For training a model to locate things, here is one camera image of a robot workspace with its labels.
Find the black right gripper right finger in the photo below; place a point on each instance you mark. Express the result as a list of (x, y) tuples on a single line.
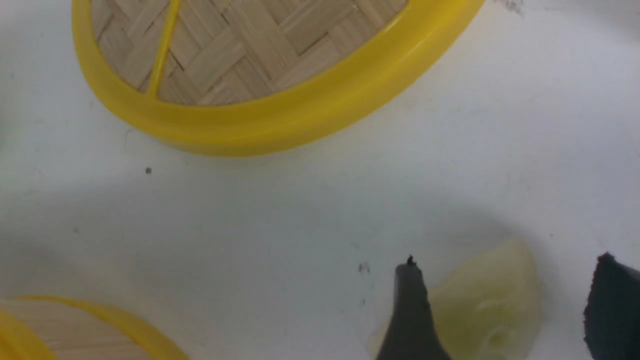
[(611, 319)]

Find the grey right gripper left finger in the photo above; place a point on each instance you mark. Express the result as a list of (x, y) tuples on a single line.
[(411, 333)]

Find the greenish translucent dumpling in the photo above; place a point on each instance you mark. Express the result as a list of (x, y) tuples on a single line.
[(488, 308)]

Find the woven steamer lid yellow rim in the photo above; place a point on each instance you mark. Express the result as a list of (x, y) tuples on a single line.
[(241, 78)]

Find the bamboo steamer tray yellow rim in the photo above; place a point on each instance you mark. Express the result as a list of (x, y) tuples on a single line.
[(54, 328)]

